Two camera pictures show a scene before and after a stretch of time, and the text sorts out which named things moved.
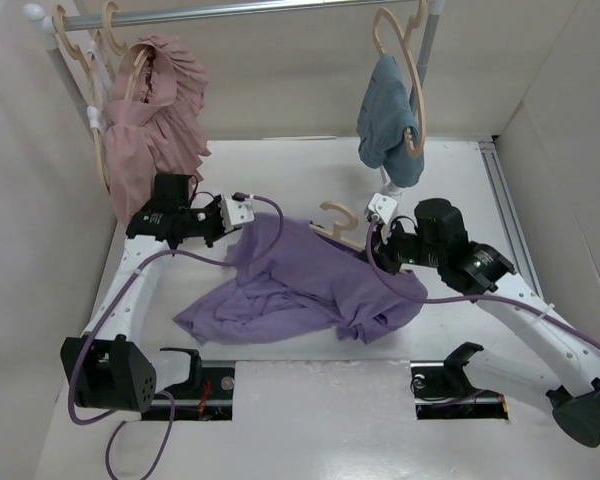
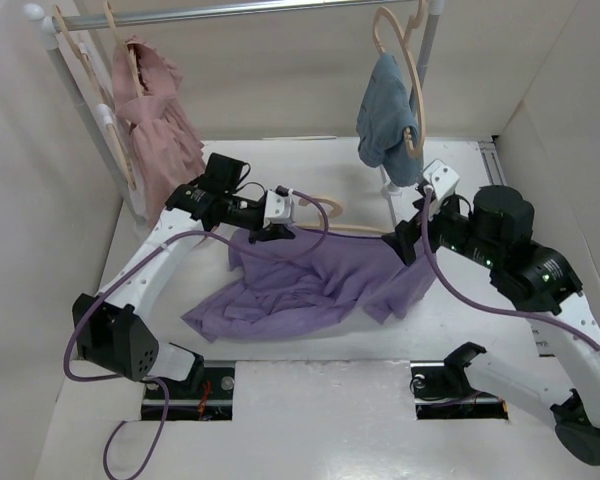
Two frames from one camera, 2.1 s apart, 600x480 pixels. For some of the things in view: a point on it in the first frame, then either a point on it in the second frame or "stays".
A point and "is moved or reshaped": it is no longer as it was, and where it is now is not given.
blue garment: (386, 111) stays
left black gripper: (216, 206) to (272, 231)
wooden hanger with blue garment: (404, 36) stays
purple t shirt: (286, 278) is moved or reshaped
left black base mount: (207, 395) stays
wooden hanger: (337, 231) is moved or reshaped
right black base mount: (441, 390) stays
